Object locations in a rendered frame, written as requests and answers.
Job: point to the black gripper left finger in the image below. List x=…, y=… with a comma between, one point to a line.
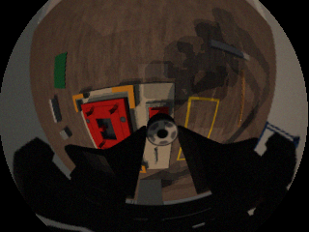
x=120, y=162

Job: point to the yellow rectangular outline on table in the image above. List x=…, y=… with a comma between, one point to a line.
x=188, y=109

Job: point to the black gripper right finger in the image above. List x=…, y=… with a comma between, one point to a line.
x=208, y=159

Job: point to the green flat mat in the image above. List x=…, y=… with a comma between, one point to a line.
x=60, y=70

